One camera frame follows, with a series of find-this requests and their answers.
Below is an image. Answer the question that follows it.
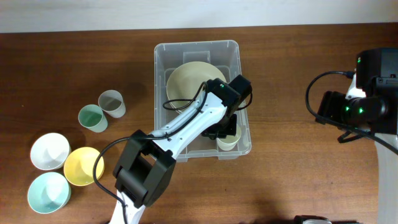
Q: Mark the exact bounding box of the cream paper cup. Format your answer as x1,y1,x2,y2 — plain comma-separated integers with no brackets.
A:
216,124,241,151

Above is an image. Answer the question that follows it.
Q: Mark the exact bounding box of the cream bowl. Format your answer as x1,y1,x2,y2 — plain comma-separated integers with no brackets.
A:
166,62,226,108

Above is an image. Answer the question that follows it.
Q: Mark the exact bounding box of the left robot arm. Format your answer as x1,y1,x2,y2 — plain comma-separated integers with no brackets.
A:
110,75,252,223

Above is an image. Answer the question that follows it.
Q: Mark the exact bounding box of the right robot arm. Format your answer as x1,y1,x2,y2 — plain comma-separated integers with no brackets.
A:
305,48,397,223

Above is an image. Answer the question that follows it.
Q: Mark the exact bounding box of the clear plastic storage bin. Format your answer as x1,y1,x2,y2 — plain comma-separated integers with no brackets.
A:
154,40,252,162

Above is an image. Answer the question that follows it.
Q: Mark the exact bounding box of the grey paper cup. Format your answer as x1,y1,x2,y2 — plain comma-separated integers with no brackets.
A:
98,90,126,118

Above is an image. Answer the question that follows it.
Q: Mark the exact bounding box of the green paper cup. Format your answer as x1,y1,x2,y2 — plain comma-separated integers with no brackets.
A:
78,105,108,133

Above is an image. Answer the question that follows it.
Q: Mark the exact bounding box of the yellow small bowl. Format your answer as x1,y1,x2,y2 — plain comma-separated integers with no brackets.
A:
63,147,100,186

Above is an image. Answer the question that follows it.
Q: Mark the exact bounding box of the white small bowl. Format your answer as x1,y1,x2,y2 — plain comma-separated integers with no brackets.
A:
30,133,72,170

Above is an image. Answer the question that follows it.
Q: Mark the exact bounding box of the mint small bowl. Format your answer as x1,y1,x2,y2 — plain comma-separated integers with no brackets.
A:
27,172,72,214

